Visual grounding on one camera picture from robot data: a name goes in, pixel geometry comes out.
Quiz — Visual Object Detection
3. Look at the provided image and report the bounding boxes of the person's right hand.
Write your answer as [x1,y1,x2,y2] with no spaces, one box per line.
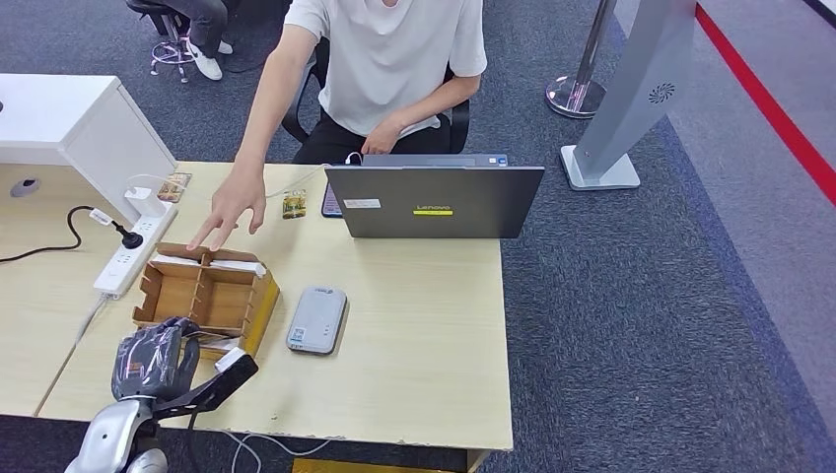
[185,166,268,253]

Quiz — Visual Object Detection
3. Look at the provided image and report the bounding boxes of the person's left hand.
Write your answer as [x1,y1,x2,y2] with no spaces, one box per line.
[361,115,404,156]

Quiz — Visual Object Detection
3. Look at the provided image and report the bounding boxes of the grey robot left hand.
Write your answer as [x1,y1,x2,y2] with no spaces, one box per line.
[110,316,202,403]

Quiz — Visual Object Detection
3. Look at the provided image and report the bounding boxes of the yellow ID card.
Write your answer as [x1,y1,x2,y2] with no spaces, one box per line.
[282,189,309,220]

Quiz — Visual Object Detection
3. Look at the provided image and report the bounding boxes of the picture card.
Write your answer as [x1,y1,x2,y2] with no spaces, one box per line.
[157,171,193,204]

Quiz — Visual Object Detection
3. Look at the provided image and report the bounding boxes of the person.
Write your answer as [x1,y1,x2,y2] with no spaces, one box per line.
[185,0,489,253]
[127,0,237,82]

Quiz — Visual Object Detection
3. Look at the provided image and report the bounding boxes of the wooden card organizer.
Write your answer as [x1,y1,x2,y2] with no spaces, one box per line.
[132,242,270,341]

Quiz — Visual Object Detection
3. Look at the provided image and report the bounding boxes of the grey card reader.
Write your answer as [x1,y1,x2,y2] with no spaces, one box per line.
[286,285,349,356]

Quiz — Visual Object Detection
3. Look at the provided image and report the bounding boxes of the white cards stack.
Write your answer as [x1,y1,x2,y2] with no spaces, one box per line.
[151,254,268,279]

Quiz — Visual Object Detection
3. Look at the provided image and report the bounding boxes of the black office chair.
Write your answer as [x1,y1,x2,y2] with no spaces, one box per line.
[280,35,471,156]

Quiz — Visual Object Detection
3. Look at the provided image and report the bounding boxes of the black smartphone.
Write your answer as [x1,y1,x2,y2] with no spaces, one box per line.
[321,182,346,220]

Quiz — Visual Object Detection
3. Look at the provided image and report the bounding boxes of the grey Lenovo laptop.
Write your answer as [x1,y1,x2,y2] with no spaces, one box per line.
[324,154,546,240]

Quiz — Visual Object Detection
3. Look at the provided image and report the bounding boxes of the white charger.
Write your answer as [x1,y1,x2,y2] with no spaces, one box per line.
[123,185,170,218]

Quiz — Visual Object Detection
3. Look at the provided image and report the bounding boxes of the white power strip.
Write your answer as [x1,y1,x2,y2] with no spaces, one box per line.
[93,200,179,301]

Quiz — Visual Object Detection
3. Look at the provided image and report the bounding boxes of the yellow box base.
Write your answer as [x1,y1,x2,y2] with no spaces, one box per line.
[195,270,282,361]

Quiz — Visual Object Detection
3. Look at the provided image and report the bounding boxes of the white cabinet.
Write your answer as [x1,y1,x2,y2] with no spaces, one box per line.
[0,73,179,225]

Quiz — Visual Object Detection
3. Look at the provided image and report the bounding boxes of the chrome stool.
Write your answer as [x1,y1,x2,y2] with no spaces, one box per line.
[125,0,197,84]

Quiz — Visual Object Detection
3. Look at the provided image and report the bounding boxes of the yellow box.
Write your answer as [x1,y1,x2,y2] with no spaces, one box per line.
[292,457,446,473]

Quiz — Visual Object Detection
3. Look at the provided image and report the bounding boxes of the grey kiosk stand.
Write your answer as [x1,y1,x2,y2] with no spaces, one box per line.
[560,0,700,194]

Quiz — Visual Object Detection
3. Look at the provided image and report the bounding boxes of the thin white charger cable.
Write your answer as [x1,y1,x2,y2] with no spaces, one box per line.
[128,153,364,205]

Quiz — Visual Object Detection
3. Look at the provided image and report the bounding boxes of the white power strip cable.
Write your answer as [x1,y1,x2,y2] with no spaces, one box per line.
[73,295,112,347]

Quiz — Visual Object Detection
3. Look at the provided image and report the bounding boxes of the black plug cable with tag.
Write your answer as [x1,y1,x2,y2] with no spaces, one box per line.
[0,204,146,264]

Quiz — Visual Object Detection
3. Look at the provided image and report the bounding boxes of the white hanging cables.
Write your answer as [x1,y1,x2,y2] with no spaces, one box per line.
[225,431,332,473]

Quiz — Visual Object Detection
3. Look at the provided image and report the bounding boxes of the chrome stanchion post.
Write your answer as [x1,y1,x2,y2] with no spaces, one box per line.
[545,0,620,122]

